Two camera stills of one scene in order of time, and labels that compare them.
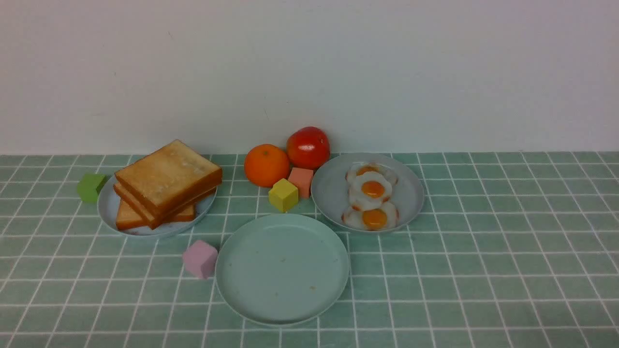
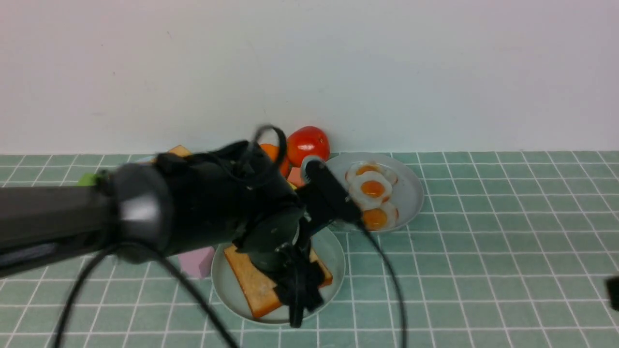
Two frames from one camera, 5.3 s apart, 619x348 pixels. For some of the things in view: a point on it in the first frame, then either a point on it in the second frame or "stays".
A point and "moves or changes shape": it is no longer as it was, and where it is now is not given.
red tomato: x=307 y=147 stays
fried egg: x=369 y=188 stays
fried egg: x=386 y=217 stays
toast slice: x=153 y=221 moves or changes shape
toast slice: x=169 y=176 moves or changes shape
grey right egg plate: x=329 y=192 stays
